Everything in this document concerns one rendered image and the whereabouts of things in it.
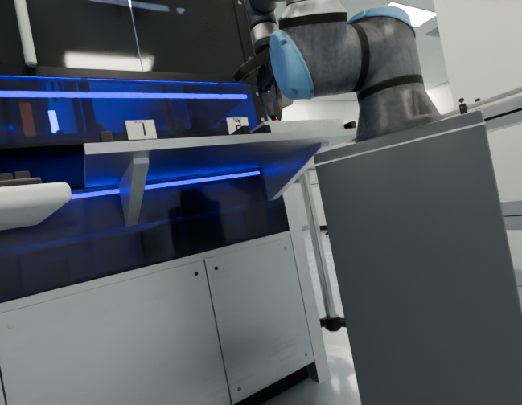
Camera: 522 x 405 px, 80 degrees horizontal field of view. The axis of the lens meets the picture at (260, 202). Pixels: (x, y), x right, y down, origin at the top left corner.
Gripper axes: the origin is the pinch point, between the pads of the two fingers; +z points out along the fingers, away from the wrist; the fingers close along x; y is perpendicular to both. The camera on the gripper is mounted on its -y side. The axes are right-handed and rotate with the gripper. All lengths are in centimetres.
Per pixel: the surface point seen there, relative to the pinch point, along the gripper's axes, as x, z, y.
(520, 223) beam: -11, 49, 97
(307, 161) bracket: 4.5, 12.2, 12.0
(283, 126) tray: -6.1, 4.5, -2.2
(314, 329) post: 32, 74, 22
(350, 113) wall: 491, -170, 580
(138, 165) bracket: -1.9, 10.2, -37.0
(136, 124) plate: 31.0, -9.4, -29.8
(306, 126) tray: -6.2, 4.8, 5.2
